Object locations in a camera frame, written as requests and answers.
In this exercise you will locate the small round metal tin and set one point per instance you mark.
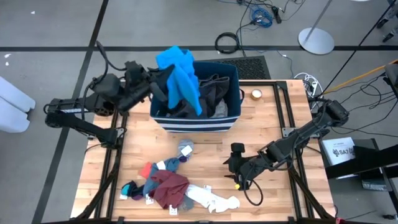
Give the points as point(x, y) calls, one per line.
point(256, 94)

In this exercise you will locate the black garment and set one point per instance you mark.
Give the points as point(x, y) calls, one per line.
point(214, 90)

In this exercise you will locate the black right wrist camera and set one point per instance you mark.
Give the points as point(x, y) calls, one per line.
point(238, 148)

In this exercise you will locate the white printed paper sign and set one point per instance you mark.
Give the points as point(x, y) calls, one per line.
point(337, 149)

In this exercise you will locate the maroon garment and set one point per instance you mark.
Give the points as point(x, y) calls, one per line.
point(169, 188)

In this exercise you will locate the thin black pole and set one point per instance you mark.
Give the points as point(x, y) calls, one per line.
point(357, 49)

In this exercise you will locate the grey sock with blue toe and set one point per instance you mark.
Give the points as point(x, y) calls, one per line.
point(186, 142)

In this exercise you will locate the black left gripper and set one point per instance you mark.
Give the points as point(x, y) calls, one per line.
point(143, 79)

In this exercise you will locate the navy white striped fabric basket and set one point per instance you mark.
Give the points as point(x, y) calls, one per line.
point(199, 124)

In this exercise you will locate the black power strip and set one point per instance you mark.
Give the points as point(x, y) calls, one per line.
point(276, 15)

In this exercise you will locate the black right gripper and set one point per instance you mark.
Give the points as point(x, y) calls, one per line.
point(244, 169)

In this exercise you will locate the black side shelf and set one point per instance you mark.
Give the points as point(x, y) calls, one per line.
point(373, 158)

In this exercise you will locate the black aluminium table frame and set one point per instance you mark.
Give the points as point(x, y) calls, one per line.
point(264, 83)

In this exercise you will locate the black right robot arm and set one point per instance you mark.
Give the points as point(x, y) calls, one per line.
point(298, 138)

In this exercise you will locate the orange red sock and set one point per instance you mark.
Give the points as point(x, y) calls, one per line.
point(145, 170)

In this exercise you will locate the white sock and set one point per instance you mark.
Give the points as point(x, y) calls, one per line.
point(227, 203)
point(199, 194)

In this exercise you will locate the bright blue towel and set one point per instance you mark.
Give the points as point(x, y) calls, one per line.
point(180, 77)

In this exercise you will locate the white round stand base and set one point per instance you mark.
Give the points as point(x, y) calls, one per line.
point(315, 42)

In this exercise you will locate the slate blue sock pair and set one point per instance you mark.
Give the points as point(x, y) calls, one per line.
point(152, 183)

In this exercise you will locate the plain grey sock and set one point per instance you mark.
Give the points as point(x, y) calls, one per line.
point(188, 204)

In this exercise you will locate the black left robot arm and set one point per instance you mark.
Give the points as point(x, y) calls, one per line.
point(74, 123)

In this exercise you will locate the black wheeled cart base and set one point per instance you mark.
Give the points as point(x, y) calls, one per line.
point(388, 23)

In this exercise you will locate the pale grey plastic cover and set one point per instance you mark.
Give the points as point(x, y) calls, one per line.
point(12, 109)

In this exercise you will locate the white paper clothes tag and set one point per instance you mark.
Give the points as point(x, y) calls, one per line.
point(207, 187)
point(149, 199)
point(123, 196)
point(161, 165)
point(173, 211)
point(186, 150)

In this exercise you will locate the black floor grate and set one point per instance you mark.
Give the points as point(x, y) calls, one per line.
point(255, 68)

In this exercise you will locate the yellow pole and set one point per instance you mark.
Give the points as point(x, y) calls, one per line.
point(360, 76)

